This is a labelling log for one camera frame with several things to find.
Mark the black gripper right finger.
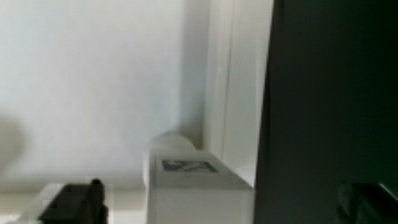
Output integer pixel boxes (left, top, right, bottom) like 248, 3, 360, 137
336, 182, 398, 224

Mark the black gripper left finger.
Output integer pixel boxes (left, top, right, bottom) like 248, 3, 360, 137
40, 179, 109, 224

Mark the white table leg with tag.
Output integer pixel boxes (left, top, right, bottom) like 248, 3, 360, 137
143, 133, 256, 224

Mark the white square tabletop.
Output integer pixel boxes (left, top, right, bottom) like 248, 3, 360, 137
0, 0, 274, 224

